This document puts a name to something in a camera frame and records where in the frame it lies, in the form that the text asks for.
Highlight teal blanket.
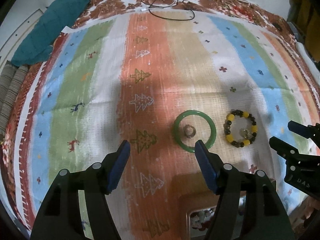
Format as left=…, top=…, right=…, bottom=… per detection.
left=11, top=0, right=91, bottom=67

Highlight striped grey pillow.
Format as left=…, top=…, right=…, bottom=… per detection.
left=1, top=61, right=28, bottom=136

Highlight green jade bangle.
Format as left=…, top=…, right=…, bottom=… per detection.
left=172, top=109, right=217, bottom=153

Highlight silver metal tin box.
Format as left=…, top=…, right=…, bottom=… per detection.
left=184, top=206, right=216, bottom=239

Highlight yellow and dark bead bracelet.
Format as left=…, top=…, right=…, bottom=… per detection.
left=223, top=109, right=259, bottom=148

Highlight mustard yellow hanging cloth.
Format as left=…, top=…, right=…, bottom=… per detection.
left=290, top=0, right=319, bottom=64

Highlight small black round object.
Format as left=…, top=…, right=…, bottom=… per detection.
left=272, top=22, right=282, bottom=31

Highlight striped colourful cloth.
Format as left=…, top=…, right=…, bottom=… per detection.
left=14, top=10, right=319, bottom=239

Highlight small brown ring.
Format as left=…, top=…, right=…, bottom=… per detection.
left=183, top=125, right=197, bottom=138

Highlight white headboard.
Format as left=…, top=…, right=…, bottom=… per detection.
left=1, top=9, right=43, bottom=70

